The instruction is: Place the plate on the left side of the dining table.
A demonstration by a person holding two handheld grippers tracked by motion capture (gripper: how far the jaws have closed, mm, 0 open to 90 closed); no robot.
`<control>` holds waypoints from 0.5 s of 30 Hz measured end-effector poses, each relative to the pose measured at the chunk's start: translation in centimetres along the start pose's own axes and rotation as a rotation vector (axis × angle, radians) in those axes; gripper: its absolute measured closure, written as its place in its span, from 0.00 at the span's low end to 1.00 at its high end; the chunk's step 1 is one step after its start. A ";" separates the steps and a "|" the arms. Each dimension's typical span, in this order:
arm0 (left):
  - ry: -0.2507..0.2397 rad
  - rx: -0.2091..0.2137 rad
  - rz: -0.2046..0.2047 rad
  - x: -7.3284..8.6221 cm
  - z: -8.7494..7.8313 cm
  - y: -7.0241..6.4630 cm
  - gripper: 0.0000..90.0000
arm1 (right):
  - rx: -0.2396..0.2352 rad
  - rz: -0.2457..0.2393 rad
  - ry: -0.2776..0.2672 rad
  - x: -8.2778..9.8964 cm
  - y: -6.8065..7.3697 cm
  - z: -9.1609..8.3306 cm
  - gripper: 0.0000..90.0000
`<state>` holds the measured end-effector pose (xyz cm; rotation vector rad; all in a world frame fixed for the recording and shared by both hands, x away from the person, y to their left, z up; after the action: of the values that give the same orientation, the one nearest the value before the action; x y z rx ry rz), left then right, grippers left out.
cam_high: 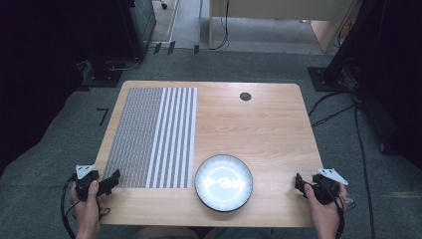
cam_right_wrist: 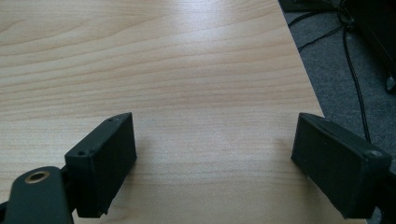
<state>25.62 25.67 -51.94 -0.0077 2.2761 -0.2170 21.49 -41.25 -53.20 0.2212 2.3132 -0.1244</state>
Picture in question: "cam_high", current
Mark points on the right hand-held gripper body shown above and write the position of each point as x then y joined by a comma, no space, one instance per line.
326,191

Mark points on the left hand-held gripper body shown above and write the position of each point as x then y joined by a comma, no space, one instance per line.
83,184

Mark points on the person's right hand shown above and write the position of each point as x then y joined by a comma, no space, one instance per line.
326,215

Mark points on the person's left hand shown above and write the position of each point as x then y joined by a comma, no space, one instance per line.
87,212

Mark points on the striped woven placemat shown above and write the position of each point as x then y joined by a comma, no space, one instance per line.
139,139

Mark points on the white plate with dark rim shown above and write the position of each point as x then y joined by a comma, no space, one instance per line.
223,182

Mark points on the person's legs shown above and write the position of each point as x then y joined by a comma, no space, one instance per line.
172,233

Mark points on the dark table grommet hole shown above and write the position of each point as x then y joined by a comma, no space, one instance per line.
245,96

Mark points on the dark curtain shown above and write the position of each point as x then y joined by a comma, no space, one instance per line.
36,66

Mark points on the dark cabinet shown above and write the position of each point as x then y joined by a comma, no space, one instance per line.
142,20

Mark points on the light wooden desk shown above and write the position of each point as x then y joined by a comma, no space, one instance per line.
278,8

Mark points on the black stand base plate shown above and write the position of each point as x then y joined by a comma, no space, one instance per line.
323,79
103,78

